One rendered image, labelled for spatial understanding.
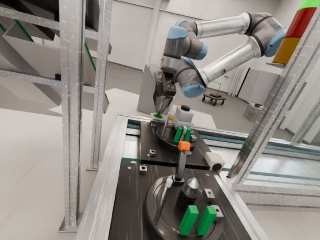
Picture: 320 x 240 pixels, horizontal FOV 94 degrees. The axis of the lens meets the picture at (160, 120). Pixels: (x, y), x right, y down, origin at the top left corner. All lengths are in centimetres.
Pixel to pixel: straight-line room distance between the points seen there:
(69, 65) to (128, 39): 1119
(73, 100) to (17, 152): 42
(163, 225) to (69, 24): 30
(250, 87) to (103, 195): 38
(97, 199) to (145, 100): 73
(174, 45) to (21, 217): 65
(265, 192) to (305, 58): 36
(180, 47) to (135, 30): 1067
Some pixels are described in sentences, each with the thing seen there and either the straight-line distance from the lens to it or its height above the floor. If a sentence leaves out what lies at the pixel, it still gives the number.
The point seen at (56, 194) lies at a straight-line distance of 48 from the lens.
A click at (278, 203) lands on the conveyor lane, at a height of 89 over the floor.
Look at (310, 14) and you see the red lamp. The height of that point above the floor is 135.
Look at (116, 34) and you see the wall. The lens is 1176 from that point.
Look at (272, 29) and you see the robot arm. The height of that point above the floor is 144.
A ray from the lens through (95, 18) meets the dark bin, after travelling 40.
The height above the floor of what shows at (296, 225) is 86.
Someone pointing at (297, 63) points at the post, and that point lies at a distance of 40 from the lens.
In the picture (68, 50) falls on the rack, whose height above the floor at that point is 120.
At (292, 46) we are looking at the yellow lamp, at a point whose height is 129.
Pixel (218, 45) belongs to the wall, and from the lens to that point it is 1069.
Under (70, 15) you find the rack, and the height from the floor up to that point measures 124.
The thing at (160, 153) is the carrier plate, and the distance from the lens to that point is 44.
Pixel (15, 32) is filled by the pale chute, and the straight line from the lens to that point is 43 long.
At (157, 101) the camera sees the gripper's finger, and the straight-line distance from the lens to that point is 67.
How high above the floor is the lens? 122
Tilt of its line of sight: 23 degrees down
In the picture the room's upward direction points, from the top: 14 degrees clockwise
